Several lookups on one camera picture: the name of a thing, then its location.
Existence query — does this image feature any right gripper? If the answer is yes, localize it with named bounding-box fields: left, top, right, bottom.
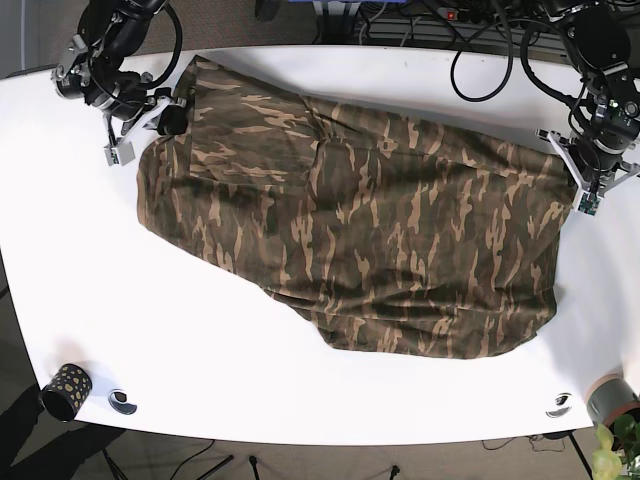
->
left=103, top=95, right=189, bottom=166

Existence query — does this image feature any left metal table grommet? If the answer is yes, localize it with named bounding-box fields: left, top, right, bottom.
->
left=108, top=389, right=138, bottom=415

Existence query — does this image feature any black floral cup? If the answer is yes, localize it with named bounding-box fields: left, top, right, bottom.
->
left=39, top=363, right=93, bottom=422

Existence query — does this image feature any grey plant pot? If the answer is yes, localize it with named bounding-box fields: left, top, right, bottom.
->
left=585, top=374, right=639, bottom=427

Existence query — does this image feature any right metal table grommet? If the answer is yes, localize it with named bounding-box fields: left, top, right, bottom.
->
left=544, top=392, right=573, bottom=419

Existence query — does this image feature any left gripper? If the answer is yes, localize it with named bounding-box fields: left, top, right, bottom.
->
left=536, top=129, right=639, bottom=216

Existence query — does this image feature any metal table grommet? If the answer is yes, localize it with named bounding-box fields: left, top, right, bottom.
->
left=544, top=392, right=573, bottom=419
left=108, top=389, right=138, bottom=415

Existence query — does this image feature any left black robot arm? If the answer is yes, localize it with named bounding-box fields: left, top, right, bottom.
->
left=537, top=1, right=639, bottom=215

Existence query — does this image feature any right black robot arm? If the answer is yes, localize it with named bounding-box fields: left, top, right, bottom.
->
left=51, top=1, right=188, bottom=166

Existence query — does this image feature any camouflage T-shirt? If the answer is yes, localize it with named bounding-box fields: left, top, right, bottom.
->
left=137, top=56, right=575, bottom=359

